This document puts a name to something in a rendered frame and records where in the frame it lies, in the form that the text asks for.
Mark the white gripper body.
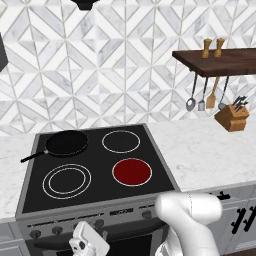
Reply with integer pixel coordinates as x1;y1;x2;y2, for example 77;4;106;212
73;221;111;256

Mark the black and steel stove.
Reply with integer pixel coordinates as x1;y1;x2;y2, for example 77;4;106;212
14;123;183;256

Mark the grey cupboard run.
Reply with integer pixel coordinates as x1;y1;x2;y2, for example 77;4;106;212
0;220;28;256

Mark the black frying pan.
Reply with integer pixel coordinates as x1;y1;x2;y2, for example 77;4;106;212
19;129;90;164

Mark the grey cupboard door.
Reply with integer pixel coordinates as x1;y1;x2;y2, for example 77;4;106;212
209;200;252;256
225;198;256;255

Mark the grey drawer front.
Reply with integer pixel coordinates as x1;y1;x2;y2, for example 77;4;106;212
198;185;256;209

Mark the hanging steel spoon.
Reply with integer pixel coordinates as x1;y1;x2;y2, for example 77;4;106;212
185;73;199;113

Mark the hanging steel spatula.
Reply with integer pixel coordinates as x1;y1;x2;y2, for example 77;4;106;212
197;76;209;112

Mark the hanging wooden spatula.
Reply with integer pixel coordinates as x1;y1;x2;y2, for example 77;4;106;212
205;76;221;110

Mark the wooden knife block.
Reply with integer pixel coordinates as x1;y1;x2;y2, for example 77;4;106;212
213;95;251;133

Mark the hanging steel ladle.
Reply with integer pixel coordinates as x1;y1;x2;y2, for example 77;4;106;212
217;75;231;111

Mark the wooden pepper mill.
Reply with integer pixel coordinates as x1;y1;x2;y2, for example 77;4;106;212
201;37;213;59
213;37;226;59

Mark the black range hood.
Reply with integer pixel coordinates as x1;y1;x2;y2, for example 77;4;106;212
70;0;101;12

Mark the dark oven door handle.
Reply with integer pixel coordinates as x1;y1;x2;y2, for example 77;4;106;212
32;221;168;251

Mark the black drawer handle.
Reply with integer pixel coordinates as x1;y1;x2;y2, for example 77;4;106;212
215;191;232;201

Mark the black cupboard door handle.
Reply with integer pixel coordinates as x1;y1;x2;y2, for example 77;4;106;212
243;205;256;233
231;207;247;235

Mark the dark grey wall unit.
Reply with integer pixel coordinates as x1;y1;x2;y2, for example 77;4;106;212
0;33;10;73

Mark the dark wooden wall shelf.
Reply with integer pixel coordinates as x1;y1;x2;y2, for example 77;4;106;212
171;47;256;78

